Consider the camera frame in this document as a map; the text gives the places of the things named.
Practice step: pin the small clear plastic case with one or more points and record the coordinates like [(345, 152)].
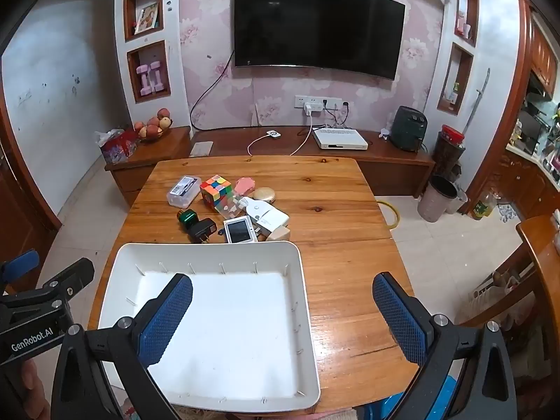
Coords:
[(229, 208)]

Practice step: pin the black flat television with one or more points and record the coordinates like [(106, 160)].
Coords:
[(315, 26)]

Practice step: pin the pink dumbbell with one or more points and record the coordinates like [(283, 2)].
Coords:
[(158, 77), (143, 79)]

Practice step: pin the gold round compact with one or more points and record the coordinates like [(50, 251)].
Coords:
[(264, 195)]

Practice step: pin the multicoloured puzzle cube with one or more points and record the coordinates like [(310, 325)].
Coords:
[(216, 191)]

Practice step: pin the pink correction tape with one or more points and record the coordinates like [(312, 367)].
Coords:
[(245, 185)]

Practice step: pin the black power adapter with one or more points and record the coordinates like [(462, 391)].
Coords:
[(202, 231)]

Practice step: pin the wooden kitchen cabinet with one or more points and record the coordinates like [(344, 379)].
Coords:
[(525, 183)]

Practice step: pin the white plug adapter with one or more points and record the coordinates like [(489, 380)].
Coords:
[(311, 109)]

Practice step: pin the pile of peaches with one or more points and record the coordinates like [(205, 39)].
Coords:
[(153, 127)]

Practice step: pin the person's left hand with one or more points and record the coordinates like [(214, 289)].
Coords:
[(31, 387)]

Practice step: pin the green charger plug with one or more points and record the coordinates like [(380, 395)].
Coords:
[(187, 219)]

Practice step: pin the dark jar with red lid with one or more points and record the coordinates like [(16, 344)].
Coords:
[(449, 151)]

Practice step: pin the blue plastic stool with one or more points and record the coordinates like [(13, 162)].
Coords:
[(380, 407)]

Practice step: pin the white plastic tray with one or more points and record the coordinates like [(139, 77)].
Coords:
[(245, 315)]

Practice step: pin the dark fruit bowl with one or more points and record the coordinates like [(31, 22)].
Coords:
[(151, 138)]

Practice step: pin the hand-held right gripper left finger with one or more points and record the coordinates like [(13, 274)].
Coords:
[(166, 320)]

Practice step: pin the white wall socket strip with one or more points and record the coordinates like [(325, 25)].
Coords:
[(299, 101)]

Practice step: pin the small white item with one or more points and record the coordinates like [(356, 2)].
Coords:
[(384, 133)]

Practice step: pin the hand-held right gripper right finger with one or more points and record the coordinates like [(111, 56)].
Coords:
[(400, 320)]

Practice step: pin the white open box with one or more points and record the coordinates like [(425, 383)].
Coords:
[(239, 230)]

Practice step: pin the wooden chair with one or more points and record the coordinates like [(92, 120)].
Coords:
[(540, 267)]

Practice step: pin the wooden side cabinet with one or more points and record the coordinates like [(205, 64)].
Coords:
[(131, 175)]

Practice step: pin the long wooden television cabinet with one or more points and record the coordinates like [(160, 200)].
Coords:
[(393, 168)]

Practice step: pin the red patterned tissue box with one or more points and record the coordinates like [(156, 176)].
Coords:
[(116, 148)]

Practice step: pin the plastic bag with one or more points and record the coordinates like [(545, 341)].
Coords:
[(496, 291)]

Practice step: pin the clear plastic storage box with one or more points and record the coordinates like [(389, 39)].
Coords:
[(183, 191)]

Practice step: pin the white charging puck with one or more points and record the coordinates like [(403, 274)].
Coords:
[(273, 135)]

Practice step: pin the pink trash bin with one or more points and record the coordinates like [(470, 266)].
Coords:
[(435, 201)]

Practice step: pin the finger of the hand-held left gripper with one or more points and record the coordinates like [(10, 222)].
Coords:
[(70, 278), (19, 263)]

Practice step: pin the cooking oil bottle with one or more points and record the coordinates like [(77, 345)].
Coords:
[(481, 208)]

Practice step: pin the white set-top box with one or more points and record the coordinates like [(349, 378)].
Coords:
[(340, 139)]

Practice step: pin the framed photo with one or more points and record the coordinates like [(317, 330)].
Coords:
[(146, 17)]

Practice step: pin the metal rod on wall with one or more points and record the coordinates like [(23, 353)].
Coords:
[(477, 94)]

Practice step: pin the white plastic device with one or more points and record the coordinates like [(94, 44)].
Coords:
[(267, 216)]

